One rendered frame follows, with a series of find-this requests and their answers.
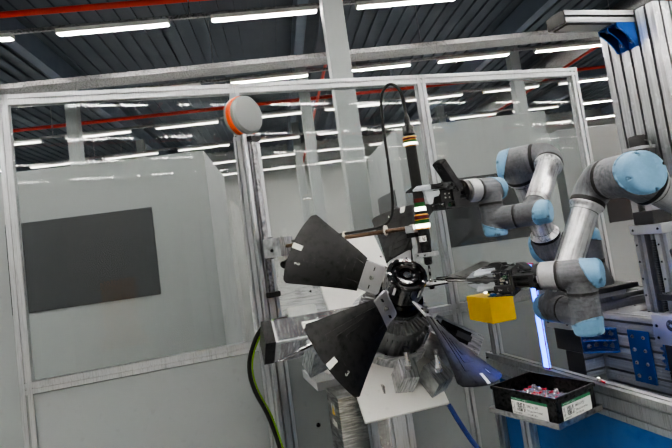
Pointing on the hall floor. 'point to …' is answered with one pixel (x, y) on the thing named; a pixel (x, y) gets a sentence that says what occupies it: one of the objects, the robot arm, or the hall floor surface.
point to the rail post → (502, 431)
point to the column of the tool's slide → (283, 415)
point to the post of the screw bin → (530, 435)
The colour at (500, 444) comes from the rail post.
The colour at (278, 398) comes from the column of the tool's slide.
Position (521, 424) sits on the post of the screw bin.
